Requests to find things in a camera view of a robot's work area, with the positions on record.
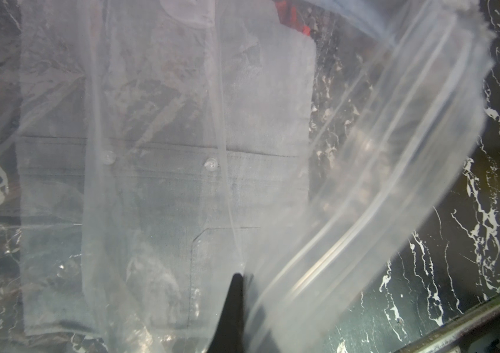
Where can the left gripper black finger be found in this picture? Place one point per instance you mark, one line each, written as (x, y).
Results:
(228, 337)

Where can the grey button shirt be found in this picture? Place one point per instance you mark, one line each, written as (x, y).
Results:
(154, 135)

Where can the clear plastic vacuum bag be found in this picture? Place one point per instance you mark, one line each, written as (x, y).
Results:
(396, 106)

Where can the red black checked lettered shirt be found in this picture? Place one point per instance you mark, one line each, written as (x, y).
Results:
(288, 16)

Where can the aluminium frame rail front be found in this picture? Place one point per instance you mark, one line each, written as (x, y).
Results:
(478, 330)

